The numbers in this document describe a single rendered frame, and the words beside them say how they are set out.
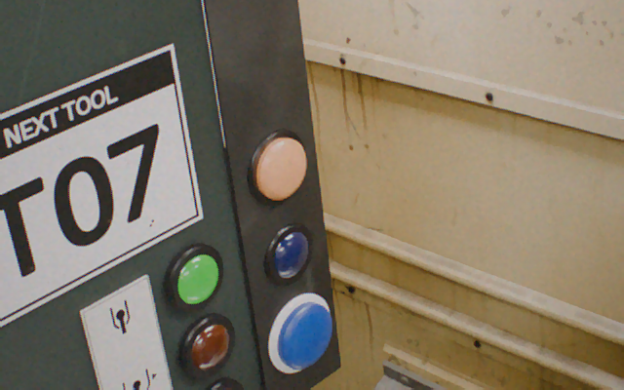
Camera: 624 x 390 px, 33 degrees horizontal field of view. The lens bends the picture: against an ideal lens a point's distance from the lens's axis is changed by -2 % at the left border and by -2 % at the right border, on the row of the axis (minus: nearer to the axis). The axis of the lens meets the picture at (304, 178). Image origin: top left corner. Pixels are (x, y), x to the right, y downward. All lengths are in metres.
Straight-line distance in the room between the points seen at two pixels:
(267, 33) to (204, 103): 0.04
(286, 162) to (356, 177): 1.11
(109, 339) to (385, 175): 1.11
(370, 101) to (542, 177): 0.28
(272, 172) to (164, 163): 0.05
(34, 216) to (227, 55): 0.09
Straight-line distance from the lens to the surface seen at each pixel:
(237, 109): 0.41
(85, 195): 0.38
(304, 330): 0.46
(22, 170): 0.36
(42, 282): 0.38
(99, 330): 0.40
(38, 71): 0.36
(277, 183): 0.42
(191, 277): 0.41
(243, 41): 0.40
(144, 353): 0.42
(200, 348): 0.43
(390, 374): 1.67
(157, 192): 0.39
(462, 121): 1.35
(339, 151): 1.53
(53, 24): 0.36
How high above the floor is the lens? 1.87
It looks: 26 degrees down
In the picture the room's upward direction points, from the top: 7 degrees counter-clockwise
